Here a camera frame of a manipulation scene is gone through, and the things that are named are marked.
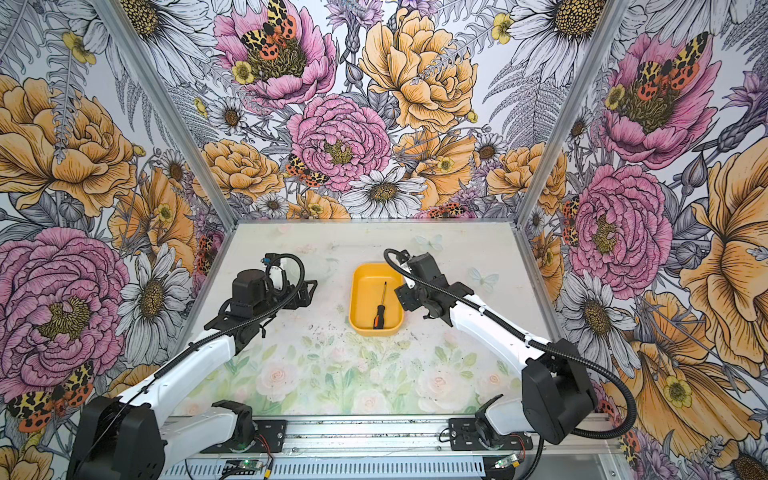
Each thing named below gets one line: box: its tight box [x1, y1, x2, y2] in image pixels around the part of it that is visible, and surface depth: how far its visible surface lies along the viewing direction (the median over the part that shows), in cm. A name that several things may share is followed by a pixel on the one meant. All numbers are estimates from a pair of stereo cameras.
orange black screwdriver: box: [373, 281, 387, 330], surface depth 96 cm
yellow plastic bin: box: [348, 262, 405, 337], surface depth 101 cm
